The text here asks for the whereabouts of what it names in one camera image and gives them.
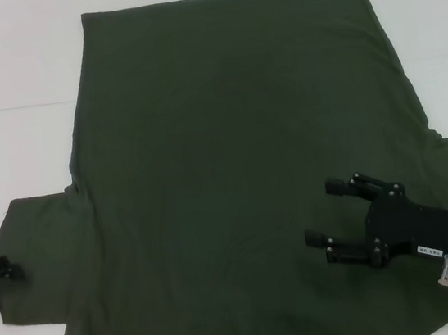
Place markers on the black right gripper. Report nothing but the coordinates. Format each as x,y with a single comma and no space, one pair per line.
413,225

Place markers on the dark green shirt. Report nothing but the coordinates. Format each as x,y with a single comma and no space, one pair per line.
224,134

